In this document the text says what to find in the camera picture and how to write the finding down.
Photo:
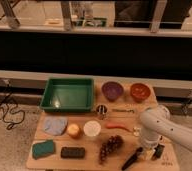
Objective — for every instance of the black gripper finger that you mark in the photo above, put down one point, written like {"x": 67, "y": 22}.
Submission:
{"x": 158, "y": 152}
{"x": 133, "y": 158}

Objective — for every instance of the bunch of dark grapes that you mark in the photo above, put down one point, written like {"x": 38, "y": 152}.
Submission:
{"x": 110, "y": 146}

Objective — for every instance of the wooden table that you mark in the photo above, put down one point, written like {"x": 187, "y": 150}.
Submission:
{"x": 92, "y": 145}

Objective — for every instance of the orange bowl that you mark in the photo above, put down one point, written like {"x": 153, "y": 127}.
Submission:
{"x": 139, "y": 92}

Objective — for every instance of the green sponge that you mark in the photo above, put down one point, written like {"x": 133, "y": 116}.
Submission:
{"x": 43, "y": 149}

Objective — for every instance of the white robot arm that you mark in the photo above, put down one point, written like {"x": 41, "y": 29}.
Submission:
{"x": 156, "y": 123}

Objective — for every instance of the black brush block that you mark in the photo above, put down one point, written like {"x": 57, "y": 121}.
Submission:
{"x": 72, "y": 152}

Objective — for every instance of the green plastic tray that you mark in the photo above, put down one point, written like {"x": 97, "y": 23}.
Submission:
{"x": 68, "y": 95}

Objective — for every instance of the blue cloth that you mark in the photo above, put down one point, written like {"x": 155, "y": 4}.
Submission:
{"x": 55, "y": 126}

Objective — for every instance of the yellow corn piece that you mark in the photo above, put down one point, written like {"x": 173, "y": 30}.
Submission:
{"x": 136, "y": 131}

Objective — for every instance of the purple bowl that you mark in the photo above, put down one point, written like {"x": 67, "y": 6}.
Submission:
{"x": 112, "y": 90}

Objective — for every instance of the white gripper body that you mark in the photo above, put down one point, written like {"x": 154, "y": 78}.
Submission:
{"x": 149, "y": 140}

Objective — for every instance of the small metal cup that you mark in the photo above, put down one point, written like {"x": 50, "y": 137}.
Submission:
{"x": 101, "y": 111}

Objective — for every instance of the metal spoon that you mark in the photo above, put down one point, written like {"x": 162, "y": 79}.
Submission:
{"x": 124, "y": 110}

